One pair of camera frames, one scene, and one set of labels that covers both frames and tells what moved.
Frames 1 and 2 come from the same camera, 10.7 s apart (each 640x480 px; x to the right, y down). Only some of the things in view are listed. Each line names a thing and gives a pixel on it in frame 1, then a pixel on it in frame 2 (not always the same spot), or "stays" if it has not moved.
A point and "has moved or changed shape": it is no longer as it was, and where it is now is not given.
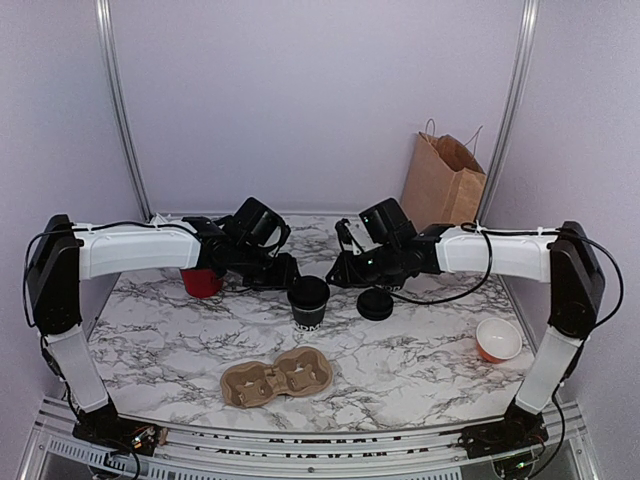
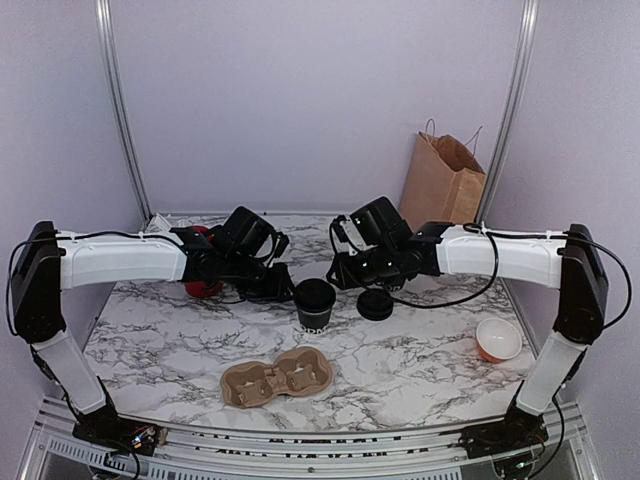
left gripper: x=283 y=277 to x=277 y=292
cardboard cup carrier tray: x=296 y=372 stays
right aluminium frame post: x=530 y=10 stays
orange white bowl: x=497 y=340 stays
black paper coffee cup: x=309 y=321 has moved or changed shape
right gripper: x=347 y=272 stays
